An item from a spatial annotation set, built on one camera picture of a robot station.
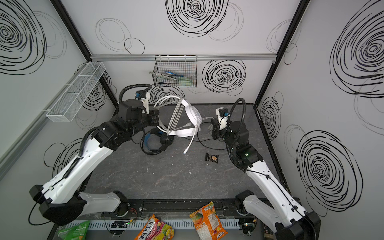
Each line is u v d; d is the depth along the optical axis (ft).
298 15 2.44
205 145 3.16
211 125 2.37
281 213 1.29
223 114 1.89
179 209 2.46
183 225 2.28
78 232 2.13
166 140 2.97
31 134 1.89
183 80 2.84
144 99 1.86
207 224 2.18
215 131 2.01
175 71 2.92
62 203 1.26
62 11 2.37
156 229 2.15
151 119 1.90
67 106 2.40
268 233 2.15
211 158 2.93
